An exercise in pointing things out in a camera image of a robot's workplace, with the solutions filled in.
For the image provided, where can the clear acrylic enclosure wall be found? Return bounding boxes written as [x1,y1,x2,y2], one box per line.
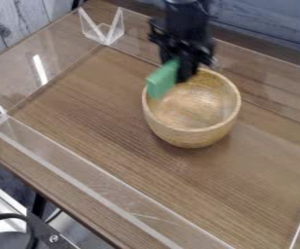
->
[0,1,300,249]

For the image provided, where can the black table leg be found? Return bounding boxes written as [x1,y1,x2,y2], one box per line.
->
[31,194,47,219]

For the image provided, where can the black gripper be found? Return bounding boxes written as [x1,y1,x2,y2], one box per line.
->
[148,1,215,83]

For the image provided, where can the black metal mount plate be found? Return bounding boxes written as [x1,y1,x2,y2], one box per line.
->
[25,212,79,249]

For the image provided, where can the black cable loop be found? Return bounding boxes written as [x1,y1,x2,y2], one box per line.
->
[0,212,40,249]

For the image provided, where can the green rectangular block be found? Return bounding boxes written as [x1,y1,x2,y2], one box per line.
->
[145,58,179,99]

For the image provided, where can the brown wooden bowl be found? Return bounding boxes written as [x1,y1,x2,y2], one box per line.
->
[141,68,242,148]

